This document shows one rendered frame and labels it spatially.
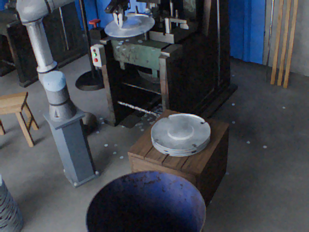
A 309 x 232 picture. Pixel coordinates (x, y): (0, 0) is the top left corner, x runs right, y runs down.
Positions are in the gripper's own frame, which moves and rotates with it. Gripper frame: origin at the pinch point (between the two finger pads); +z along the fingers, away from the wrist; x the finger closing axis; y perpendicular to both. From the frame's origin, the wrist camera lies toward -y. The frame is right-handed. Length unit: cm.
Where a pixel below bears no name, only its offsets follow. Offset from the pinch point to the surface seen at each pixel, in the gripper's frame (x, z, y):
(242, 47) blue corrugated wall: -16, 64, 146
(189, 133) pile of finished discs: -56, 40, -20
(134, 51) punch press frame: 0.3, 20.3, 10.6
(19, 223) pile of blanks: 5, 76, -97
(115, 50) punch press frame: 16.7, 22.2, 10.6
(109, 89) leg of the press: 22, 49, 5
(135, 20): -0.8, 0.5, 13.1
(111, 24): 9.3, 1.1, 3.4
